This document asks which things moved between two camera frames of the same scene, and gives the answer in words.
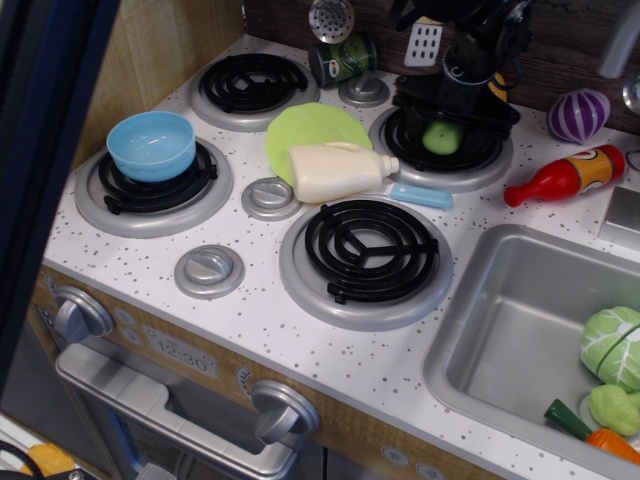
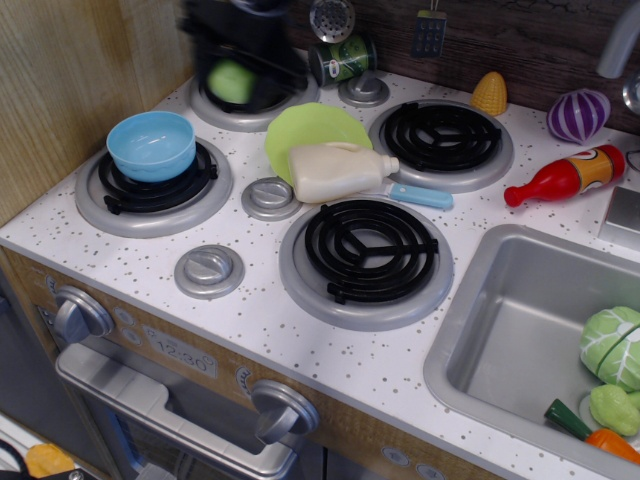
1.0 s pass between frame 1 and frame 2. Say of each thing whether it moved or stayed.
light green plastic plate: stayed
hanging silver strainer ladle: stayed
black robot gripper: moved
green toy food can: stayed
